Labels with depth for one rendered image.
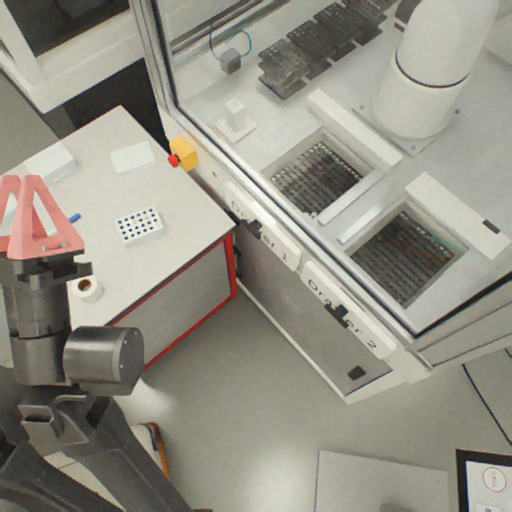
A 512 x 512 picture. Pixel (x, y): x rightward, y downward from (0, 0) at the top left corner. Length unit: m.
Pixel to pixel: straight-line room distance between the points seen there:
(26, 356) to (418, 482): 1.69
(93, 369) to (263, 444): 1.49
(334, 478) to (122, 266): 1.17
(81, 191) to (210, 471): 1.18
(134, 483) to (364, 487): 1.40
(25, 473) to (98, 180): 0.95
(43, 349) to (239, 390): 1.49
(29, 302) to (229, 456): 1.52
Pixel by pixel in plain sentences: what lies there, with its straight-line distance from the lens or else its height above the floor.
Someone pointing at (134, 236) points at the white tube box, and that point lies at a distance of 1.27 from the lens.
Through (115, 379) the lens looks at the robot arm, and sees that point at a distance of 0.44.
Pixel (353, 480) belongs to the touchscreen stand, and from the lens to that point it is 1.90.
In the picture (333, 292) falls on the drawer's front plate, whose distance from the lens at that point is 1.04.
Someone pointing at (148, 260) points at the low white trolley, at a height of 0.76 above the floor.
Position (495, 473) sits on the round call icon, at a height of 1.02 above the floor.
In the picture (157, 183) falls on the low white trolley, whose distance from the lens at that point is 1.39.
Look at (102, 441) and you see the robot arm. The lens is 0.55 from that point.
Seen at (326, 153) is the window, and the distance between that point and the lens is 0.77.
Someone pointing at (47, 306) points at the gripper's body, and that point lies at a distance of 0.46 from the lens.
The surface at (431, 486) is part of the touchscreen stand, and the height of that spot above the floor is 0.04.
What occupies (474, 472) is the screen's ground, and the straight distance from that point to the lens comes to 1.00.
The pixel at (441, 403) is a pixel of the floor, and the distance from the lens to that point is 2.06.
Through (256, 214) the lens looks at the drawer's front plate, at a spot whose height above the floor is 0.93.
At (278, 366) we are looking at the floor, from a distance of 1.92.
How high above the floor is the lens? 1.89
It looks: 66 degrees down
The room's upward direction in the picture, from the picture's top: 1 degrees clockwise
